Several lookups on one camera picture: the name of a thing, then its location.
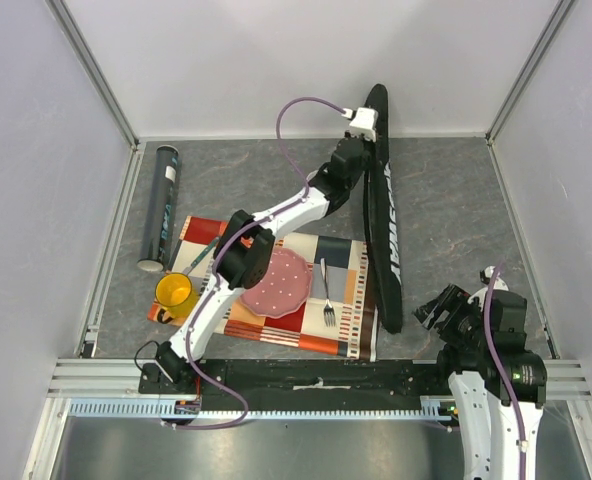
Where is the black Crossway racket bag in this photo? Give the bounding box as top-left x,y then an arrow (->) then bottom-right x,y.
363,84 -> 403,334

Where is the black shuttlecock tube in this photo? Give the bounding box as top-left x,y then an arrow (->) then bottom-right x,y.
137,145 -> 180,272

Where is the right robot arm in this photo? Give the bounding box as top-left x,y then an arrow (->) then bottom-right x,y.
414,282 -> 547,479

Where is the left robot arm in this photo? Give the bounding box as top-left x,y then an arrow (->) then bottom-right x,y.
154,134 -> 378,393

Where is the silver fork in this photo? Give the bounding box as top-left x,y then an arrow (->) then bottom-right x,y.
320,258 -> 336,327

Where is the pink dotted plate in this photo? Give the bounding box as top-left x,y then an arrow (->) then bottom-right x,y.
240,247 -> 312,318

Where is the yellow mug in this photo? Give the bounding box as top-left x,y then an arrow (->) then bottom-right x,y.
155,273 -> 199,320

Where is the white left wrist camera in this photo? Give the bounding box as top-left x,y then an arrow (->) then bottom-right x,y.
341,107 -> 378,143

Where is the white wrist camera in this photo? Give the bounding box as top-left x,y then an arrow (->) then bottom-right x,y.
468,266 -> 509,310
341,107 -> 378,143

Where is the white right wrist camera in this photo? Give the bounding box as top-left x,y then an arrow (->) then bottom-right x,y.
468,266 -> 509,310

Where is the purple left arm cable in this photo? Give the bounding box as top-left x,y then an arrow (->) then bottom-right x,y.
180,97 -> 352,431

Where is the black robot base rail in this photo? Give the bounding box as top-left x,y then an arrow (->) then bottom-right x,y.
138,357 -> 457,414

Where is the teal handled knife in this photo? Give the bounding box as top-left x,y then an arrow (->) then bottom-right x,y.
182,236 -> 220,276

